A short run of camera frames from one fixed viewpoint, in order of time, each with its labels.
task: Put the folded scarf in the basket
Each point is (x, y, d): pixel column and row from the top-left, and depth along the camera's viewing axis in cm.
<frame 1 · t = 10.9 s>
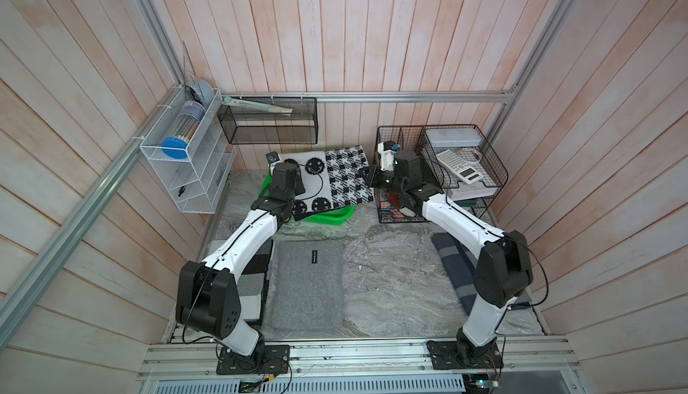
left hand: (291, 179, 87), fingers closed
right hand: (358, 169, 85), fingers closed
green plastic basket: (334, 217, 97), point 9 cm above the table
smiley houndstooth scarf: (331, 180, 87), point 25 cm above the table
grey folded scarf: (305, 286, 85), point 4 cm above the table

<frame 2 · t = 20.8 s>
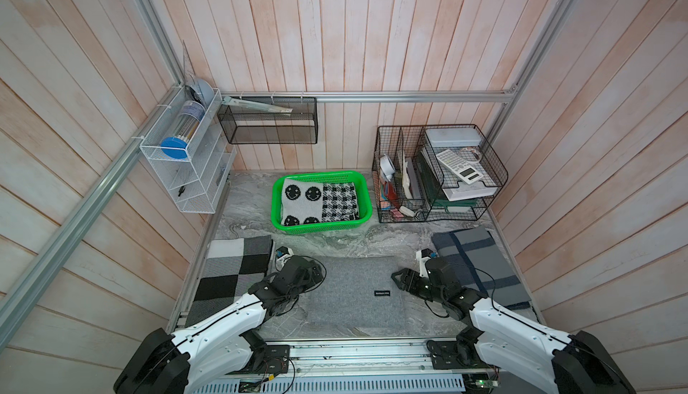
left hand: (311, 276, 85), fingers open
right hand: (397, 276, 86), fingers open
smiley houndstooth scarf: (305, 201, 106), point 5 cm above the table
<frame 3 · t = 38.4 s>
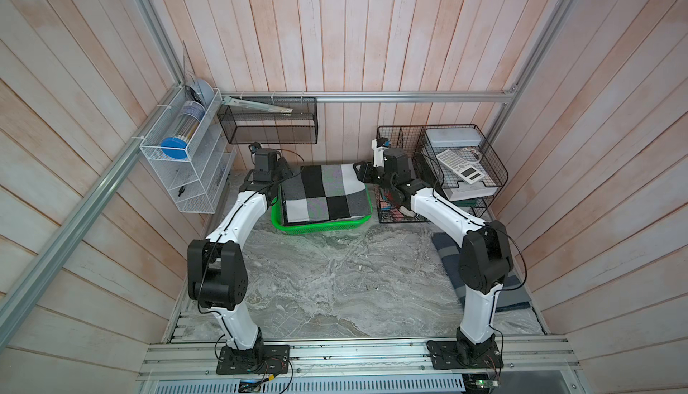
left hand: (283, 168, 91), fingers open
right hand: (355, 164, 90), fingers open
black white checkered scarf: (319, 192, 95), point 16 cm above the table
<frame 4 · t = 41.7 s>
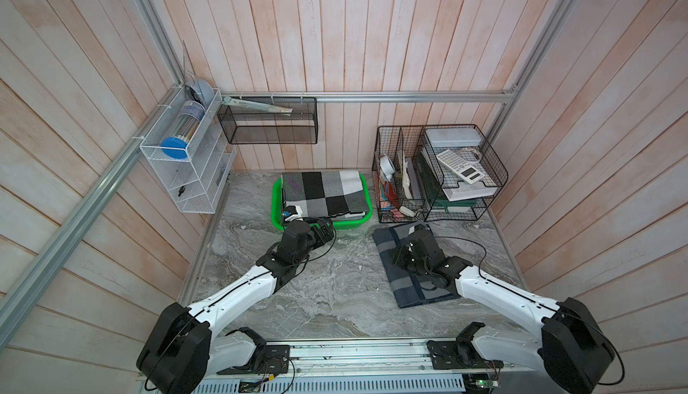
left hand: (323, 229, 84), fingers open
right hand: (390, 252, 87), fingers open
navy grey striped scarf: (408, 286, 86), point 3 cm above the table
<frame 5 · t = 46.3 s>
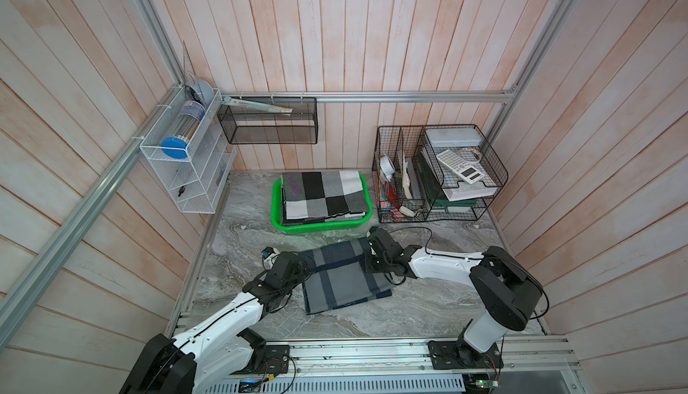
left hand: (300, 271, 87), fingers open
right hand: (362, 260, 92), fingers open
navy grey striped scarf: (338, 278, 90), on the table
